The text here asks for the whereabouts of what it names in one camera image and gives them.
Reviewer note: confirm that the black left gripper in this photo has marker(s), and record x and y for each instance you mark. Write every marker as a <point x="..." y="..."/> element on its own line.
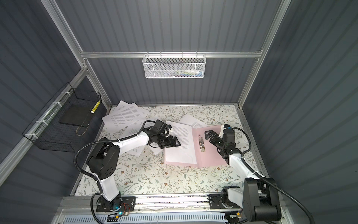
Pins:
<point x="169" y="143"/>

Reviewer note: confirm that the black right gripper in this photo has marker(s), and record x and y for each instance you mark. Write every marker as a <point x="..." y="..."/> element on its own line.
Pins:
<point x="213" y="140"/>

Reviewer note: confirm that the pink file folder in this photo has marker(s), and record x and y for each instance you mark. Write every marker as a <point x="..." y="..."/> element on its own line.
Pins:
<point x="211" y="156"/>

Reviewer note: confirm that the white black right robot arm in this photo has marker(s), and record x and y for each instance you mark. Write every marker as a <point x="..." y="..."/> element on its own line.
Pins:
<point x="258" y="200"/>

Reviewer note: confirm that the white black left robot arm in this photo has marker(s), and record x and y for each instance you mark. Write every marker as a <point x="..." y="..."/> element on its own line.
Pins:
<point x="102" y="161"/>

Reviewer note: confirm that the metal folder clip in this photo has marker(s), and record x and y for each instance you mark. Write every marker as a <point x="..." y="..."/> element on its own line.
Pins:
<point x="201" y="144"/>

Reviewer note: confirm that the pens in white basket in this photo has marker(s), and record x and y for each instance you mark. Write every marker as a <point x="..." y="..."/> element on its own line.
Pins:
<point x="187" y="73"/>

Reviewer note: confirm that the yellow marker pen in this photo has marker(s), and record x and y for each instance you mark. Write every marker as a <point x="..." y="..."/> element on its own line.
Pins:
<point x="95" y="107"/>

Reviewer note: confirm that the black foam pad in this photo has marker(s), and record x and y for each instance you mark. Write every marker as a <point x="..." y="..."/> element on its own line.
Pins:
<point x="76" y="115"/>

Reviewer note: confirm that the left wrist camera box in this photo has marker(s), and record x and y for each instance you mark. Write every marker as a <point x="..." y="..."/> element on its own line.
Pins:
<point x="161" y="128"/>

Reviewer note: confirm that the white wire mesh basket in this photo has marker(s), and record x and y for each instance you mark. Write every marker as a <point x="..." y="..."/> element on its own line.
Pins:
<point x="157" y="68"/>

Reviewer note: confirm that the white vented cable duct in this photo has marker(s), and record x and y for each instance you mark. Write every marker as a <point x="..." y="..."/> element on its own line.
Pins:
<point x="165" y="218"/>

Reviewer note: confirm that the black wire basket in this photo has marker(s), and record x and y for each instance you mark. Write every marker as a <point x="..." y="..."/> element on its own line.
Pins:
<point x="64" y="124"/>

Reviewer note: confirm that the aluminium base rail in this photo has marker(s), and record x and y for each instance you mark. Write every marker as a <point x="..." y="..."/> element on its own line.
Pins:
<point x="186" y="202"/>

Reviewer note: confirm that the horizontal aluminium frame bar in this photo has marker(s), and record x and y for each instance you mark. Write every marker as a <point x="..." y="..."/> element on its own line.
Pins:
<point x="180" y="54"/>

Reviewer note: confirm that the aluminium corner frame post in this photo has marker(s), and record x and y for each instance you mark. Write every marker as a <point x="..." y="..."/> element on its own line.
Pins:
<point x="62" y="25"/>

